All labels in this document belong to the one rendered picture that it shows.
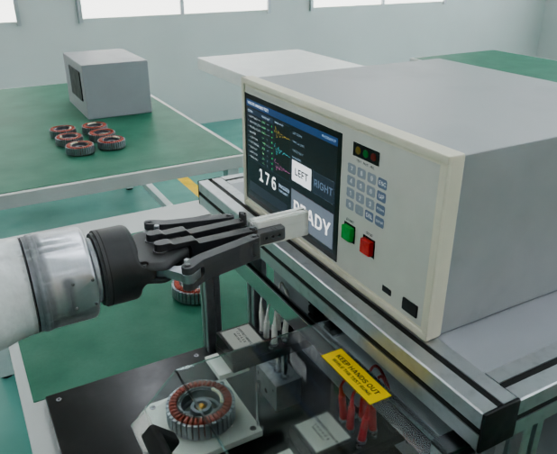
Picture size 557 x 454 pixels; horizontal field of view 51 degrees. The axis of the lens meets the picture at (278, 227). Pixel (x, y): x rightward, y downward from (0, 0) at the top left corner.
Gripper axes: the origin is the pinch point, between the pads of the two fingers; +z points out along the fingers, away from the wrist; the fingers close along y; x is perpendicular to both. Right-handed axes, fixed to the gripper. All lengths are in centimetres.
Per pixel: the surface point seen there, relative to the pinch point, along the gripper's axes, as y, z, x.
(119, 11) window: -468, 108, -15
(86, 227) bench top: -114, -2, -46
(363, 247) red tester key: 3.7, 9.1, -3.1
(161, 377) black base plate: -35, -5, -44
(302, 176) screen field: -10.9, 9.7, 0.8
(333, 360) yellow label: 7.2, 3.2, -14.6
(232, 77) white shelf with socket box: -92, 37, -2
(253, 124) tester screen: -25.1, 9.7, 4.5
